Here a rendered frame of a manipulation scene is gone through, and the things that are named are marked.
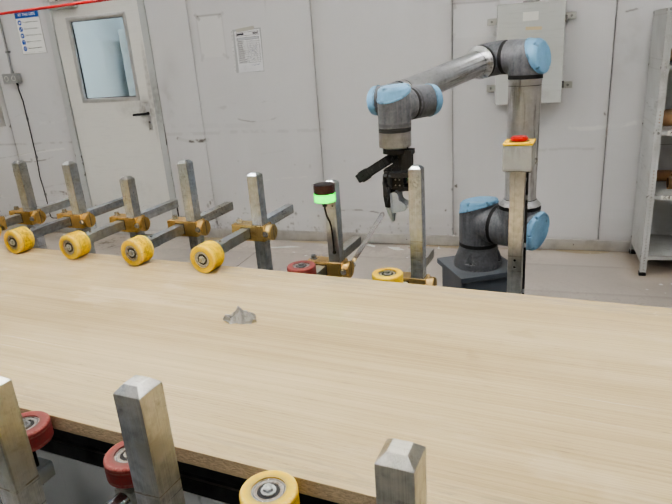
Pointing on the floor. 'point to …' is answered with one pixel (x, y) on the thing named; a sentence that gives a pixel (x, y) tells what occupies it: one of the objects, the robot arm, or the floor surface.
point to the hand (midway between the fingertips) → (390, 216)
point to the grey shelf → (655, 152)
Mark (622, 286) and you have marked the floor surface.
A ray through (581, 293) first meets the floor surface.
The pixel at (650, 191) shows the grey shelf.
